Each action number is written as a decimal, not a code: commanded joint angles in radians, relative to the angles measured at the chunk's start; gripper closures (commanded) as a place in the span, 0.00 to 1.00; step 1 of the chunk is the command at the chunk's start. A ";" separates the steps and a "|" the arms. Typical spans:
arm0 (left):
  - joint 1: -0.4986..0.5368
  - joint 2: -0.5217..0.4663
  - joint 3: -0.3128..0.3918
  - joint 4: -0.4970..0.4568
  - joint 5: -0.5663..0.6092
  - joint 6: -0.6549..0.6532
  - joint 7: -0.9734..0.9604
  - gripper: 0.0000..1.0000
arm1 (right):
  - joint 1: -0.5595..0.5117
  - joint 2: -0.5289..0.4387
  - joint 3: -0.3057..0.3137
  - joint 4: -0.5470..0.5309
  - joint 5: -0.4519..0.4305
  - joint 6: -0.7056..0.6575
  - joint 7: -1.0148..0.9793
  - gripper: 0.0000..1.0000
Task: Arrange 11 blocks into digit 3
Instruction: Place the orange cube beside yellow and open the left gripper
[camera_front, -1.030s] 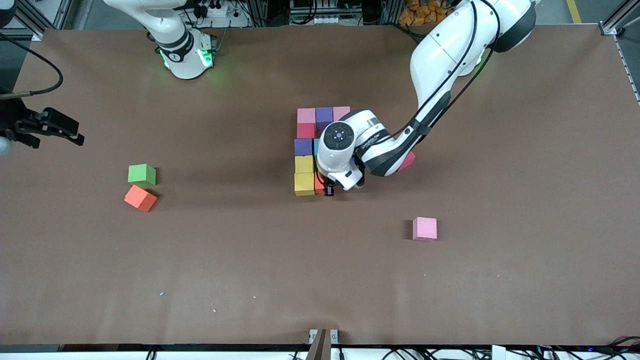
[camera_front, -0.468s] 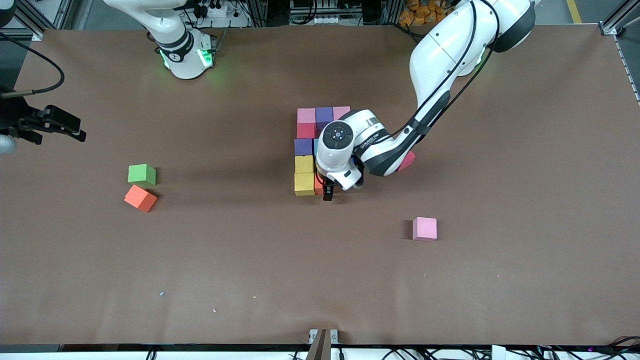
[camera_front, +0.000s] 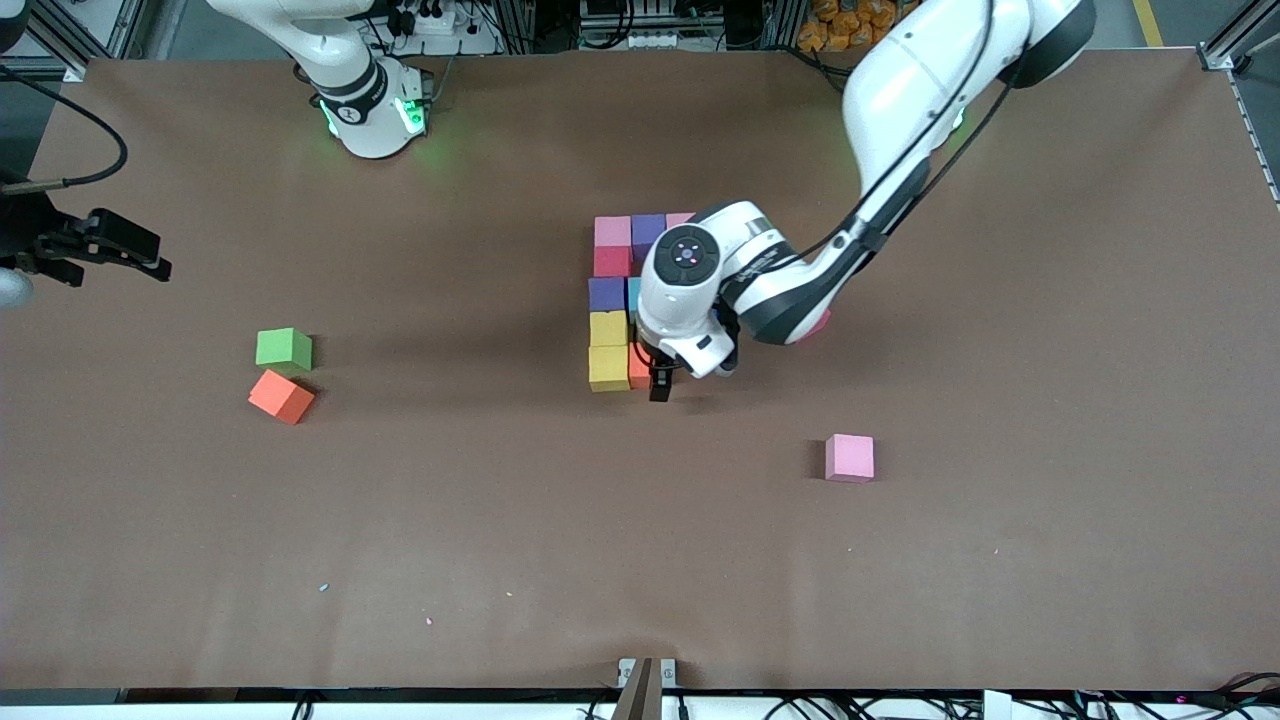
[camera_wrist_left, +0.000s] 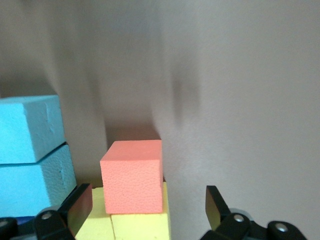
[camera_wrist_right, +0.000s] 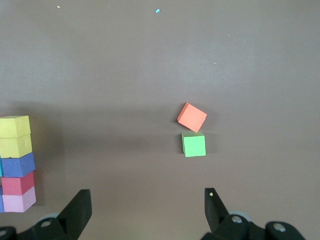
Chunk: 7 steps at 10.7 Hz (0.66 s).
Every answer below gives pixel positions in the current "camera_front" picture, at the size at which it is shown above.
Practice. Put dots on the orange foam cube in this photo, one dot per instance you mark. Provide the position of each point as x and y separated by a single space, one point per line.
638 368
281 396

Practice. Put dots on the brown paper table cover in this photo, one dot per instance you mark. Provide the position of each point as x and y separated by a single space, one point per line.
640 560

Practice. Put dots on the white power strip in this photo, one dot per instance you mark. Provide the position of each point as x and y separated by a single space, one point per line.
430 20

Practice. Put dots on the blue-violet foam cube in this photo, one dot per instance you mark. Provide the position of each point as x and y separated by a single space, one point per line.
646 232
606 295

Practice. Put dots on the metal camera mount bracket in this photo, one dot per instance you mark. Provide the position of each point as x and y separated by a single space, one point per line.
645 685

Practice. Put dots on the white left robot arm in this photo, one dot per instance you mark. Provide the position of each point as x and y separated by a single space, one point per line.
920 90

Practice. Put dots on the cyan foam cube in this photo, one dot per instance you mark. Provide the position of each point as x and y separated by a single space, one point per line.
633 295

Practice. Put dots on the metal equipment rack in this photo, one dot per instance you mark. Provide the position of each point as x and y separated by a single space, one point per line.
640 40

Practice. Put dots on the pink foam cube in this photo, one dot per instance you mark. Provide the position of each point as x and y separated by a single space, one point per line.
850 458
612 232
680 218

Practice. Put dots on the green foam cube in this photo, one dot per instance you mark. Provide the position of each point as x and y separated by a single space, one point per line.
284 350

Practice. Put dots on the crimson foam cube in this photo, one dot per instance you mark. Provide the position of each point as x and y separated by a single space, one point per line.
820 325
612 262

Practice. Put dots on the yellow foam cube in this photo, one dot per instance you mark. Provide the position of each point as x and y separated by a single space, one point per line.
609 330
608 370

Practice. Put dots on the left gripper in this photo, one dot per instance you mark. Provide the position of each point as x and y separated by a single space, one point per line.
660 381

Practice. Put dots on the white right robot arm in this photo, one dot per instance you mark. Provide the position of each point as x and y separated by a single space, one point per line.
350 70

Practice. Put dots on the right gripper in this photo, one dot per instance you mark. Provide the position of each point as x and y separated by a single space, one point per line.
30 222

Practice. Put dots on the orange bag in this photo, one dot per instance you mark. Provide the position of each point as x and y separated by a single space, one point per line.
835 25

